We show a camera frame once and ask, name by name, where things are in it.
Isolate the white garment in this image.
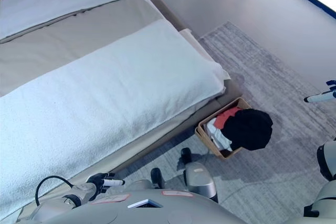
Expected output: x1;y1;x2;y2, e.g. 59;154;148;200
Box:
204;121;234;152

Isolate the black garment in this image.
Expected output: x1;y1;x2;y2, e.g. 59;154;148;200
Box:
222;109;274;152

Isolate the orange garment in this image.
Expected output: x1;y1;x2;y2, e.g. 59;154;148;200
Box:
213;106;244;131

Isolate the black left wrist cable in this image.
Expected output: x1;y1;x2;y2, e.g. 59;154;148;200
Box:
35;175;74;207

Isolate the silver left robot leg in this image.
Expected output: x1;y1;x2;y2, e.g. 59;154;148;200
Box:
125;167;166;192

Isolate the silver robot leg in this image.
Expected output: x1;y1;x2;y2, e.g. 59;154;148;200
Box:
180;147;219;204
125;167;166;192

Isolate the beige bed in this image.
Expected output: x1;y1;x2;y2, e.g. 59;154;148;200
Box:
0;0;244;224

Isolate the silver right robot leg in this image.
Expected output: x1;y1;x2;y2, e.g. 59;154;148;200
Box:
180;147;219;204

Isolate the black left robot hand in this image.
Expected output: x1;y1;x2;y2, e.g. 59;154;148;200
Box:
86;172;126;195

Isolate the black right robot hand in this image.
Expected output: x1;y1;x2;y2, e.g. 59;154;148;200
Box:
303;79;336;104

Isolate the grey robot torso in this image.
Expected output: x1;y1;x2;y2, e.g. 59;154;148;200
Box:
44;189;249;224

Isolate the woven wicker laundry basket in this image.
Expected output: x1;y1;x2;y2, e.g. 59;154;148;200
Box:
194;97;253;161

